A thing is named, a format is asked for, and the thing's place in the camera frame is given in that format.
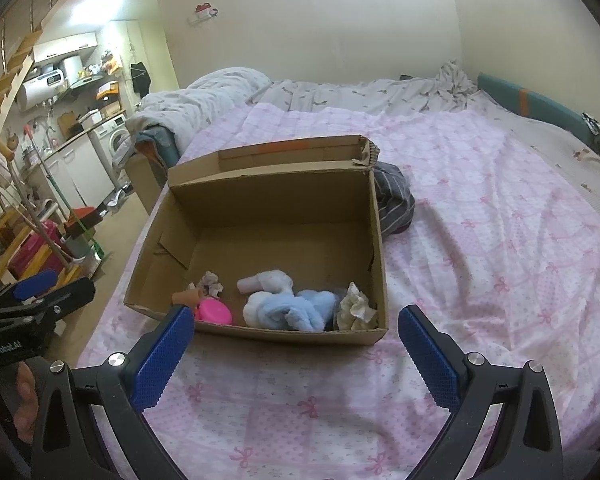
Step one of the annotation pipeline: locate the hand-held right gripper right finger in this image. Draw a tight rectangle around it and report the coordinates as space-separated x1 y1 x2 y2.
397 305 563 480

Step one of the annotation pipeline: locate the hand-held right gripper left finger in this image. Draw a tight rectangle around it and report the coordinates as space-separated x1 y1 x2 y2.
30 304 196 480

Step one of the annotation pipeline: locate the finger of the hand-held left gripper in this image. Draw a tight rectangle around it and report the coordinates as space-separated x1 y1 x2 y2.
0 276 97 324
0 269 60 318

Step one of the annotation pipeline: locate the brown tube toy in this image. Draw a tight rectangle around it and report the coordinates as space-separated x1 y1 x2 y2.
172 287 203 308

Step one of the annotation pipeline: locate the cream fluffy sock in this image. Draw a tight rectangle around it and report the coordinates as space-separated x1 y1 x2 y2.
337 281 380 332

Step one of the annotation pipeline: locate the white sock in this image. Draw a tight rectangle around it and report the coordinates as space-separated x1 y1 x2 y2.
236 270 295 295

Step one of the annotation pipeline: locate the cardboard box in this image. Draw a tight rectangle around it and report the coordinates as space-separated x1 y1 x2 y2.
123 135 390 348
125 152 171 216

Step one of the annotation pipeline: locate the person's left hand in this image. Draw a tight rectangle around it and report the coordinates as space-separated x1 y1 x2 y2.
0 360 40 428

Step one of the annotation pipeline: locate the red storage box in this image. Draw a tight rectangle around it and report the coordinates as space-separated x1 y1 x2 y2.
7 220 68 278

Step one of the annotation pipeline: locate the grey bucket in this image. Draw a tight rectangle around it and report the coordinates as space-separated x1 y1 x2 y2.
62 234 93 261

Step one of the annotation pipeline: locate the green mop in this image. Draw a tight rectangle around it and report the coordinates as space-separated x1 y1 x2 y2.
25 127 106 261

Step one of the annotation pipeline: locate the pink plastic toy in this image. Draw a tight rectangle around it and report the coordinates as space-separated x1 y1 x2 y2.
194 297 233 326

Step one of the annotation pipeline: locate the white counter cabinet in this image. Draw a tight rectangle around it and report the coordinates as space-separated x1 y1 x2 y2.
42 135 118 211

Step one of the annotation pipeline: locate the pink bow printed blanket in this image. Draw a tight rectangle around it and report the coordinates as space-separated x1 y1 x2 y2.
75 102 600 480

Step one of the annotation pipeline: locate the cardboard box on floor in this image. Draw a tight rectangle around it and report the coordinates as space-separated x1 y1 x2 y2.
125 152 171 216

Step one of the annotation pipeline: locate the light blue plush towel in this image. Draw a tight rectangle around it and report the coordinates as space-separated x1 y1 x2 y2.
243 289 338 333

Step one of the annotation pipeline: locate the wooden cutting board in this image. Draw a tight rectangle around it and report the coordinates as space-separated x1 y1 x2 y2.
57 112 81 141

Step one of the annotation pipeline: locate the white washing machine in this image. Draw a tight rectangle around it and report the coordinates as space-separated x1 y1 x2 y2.
95 114 133 168

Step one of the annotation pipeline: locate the dark striped cloth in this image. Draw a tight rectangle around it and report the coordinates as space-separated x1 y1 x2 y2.
372 161 417 237

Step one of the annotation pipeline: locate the blue orange cloth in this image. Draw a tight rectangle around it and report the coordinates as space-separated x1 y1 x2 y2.
134 127 177 168

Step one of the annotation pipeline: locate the white water heater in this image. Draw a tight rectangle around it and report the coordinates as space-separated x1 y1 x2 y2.
17 67 71 111

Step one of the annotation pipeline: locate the wooden ladder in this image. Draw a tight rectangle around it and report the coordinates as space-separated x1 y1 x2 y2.
0 30 48 291

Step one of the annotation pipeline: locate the black hanging garment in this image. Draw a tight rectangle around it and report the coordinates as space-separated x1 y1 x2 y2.
130 61 152 95

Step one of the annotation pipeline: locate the white printed bed sheet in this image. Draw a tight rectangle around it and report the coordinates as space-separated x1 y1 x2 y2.
510 95 600 241

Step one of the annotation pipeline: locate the grey patterned quilt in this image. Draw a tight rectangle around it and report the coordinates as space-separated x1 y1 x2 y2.
125 60 481 171

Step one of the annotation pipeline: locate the teal rolled mat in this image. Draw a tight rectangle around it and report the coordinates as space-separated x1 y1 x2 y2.
476 72 600 156

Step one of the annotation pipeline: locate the black white patterned cloth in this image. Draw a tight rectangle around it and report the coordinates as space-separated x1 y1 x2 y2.
581 111 600 158

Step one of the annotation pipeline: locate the white wall cabinet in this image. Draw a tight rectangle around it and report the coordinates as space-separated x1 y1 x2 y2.
32 32 98 63

